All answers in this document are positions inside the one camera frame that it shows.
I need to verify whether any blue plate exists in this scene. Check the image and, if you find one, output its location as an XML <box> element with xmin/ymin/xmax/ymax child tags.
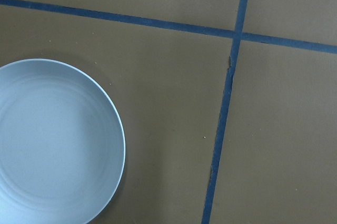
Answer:
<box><xmin>1</xmin><ymin>59</ymin><xmax>126</xmax><ymax>223</ymax></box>

